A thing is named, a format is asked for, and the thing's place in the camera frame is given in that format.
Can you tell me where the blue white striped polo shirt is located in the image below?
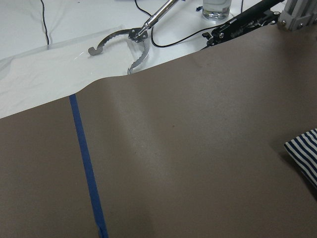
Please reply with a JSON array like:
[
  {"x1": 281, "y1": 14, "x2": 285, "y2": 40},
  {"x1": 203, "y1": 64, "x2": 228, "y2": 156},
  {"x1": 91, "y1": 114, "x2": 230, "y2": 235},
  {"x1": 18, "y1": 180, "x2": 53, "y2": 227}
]
[{"x1": 284, "y1": 128, "x2": 317, "y2": 188}]

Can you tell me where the brown paper table cover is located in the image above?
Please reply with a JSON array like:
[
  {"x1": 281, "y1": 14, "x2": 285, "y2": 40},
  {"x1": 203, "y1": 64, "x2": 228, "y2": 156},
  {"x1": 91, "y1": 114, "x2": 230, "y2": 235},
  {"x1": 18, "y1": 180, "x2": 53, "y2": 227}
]
[{"x1": 0, "y1": 26, "x2": 317, "y2": 238}]

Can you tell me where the metal rod green tip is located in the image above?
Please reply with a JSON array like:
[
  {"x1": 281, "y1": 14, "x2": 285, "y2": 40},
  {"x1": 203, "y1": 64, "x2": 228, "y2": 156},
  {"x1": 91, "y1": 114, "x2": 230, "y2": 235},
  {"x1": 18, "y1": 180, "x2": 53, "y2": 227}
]
[{"x1": 88, "y1": 0, "x2": 178, "y2": 74}]

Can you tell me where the clear plastic bag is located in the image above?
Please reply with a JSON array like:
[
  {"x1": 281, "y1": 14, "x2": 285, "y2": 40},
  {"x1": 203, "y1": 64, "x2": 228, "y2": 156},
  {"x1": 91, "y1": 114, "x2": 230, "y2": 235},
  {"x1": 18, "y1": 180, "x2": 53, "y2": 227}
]
[{"x1": 0, "y1": 25, "x2": 134, "y2": 118}]

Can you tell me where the clear water bottle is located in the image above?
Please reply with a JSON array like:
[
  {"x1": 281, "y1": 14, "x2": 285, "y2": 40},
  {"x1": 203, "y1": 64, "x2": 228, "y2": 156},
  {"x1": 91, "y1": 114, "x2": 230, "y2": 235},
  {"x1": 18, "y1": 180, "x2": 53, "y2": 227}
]
[{"x1": 202, "y1": 0, "x2": 232, "y2": 20}]

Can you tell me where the blue tape line left lengthwise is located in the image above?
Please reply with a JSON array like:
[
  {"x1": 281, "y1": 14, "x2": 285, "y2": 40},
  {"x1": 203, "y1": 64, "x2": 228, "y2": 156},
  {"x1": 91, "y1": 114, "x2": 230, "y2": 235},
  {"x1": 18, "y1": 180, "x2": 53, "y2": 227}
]
[{"x1": 69, "y1": 94, "x2": 109, "y2": 238}]

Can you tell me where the black tool on desk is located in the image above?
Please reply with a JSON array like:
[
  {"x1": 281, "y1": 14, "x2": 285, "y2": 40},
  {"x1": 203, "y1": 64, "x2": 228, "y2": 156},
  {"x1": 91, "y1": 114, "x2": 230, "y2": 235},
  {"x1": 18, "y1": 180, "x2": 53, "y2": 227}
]
[{"x1": 202, "y1": 0, "x2": 281, "y2": 48}]

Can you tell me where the thin black desk cable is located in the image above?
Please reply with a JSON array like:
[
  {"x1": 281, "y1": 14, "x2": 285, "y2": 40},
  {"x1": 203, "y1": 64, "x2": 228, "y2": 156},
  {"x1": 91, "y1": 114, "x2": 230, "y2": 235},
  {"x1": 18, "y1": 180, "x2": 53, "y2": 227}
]
[{"x1": 134, "y1": 0, "x2": 244, "y2": 48}]

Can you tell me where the black cable near bag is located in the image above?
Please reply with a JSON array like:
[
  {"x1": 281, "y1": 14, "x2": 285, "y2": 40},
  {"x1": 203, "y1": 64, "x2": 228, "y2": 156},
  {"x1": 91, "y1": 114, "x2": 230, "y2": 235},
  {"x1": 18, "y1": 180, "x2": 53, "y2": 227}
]
[{"x1": 39, "y1": 0, "x2": 51, "y2": 46}]

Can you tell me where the aluminium frame post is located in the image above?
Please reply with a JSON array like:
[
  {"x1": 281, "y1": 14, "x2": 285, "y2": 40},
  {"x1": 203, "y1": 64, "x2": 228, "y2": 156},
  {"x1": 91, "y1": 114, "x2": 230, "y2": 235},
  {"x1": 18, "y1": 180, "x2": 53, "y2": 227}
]
[{"x1": 277, "y1": 0, "x2": 317, "y2": 31}]

